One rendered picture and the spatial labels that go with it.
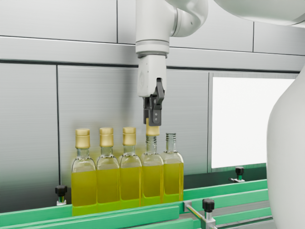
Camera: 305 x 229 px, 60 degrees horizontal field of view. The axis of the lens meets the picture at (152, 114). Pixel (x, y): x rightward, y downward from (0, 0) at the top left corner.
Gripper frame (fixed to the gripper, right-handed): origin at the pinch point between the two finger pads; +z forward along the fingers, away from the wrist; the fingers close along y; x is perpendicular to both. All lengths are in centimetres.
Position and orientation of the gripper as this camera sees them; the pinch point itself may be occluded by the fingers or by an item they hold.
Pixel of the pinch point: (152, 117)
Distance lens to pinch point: 67.3
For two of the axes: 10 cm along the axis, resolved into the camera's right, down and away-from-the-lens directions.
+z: 0.0, 10.0, 0.7
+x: 9.4, -0.2, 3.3
